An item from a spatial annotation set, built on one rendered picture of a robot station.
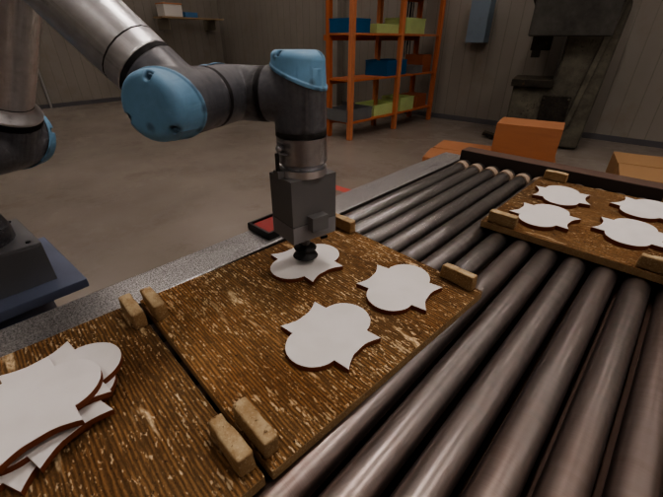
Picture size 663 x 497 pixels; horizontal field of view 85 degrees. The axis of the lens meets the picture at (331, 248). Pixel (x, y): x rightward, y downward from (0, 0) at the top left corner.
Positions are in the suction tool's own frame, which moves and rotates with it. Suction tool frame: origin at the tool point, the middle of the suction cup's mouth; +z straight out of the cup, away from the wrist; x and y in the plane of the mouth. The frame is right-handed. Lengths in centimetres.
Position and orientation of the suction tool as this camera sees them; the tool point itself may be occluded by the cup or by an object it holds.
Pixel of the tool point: (305, 254)
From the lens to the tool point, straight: 63.9
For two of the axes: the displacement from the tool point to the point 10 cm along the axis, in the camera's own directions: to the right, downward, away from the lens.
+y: 7.9, -3.1, 5.4
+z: -0.1, 8.6, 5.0
